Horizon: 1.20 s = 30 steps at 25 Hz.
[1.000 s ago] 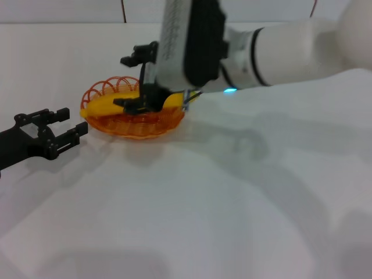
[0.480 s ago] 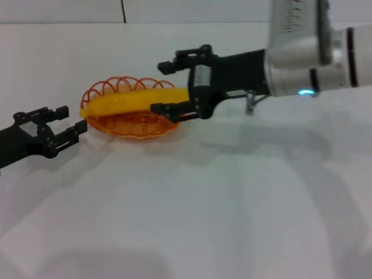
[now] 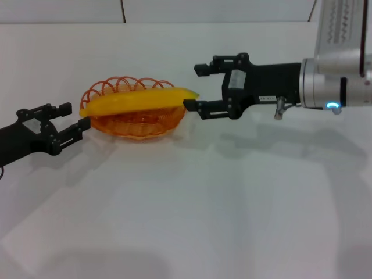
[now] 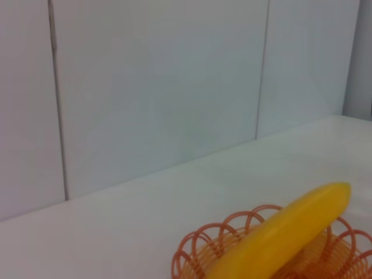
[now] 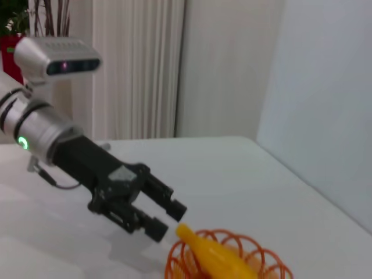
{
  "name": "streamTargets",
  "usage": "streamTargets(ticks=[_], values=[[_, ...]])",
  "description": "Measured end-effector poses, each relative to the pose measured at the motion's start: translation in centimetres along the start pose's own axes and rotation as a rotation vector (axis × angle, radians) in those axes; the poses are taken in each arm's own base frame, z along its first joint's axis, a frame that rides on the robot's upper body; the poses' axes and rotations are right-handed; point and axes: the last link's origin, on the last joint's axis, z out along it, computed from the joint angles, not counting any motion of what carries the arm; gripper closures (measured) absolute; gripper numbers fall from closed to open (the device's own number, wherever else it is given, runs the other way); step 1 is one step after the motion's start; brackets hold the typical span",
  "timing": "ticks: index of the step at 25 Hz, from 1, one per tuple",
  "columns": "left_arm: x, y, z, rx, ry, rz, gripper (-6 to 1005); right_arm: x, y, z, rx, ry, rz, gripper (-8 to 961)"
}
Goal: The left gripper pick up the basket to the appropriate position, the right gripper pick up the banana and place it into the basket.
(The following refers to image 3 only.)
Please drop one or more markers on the yellow banana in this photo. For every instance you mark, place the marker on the yellow banana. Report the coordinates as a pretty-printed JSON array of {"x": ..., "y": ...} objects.
[{"x": 139, "y": 100}]

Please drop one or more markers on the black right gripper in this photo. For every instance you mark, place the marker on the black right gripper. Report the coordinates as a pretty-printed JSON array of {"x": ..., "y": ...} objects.
[{"x": 267, "y": 84}]

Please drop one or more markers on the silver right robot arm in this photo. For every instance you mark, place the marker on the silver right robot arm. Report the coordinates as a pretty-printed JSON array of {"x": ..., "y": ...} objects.
[{"x": 319, "y": 84}]

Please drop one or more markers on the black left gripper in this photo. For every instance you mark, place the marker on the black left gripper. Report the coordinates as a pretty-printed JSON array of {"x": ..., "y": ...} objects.
[{"x": 26, "y": 136}]

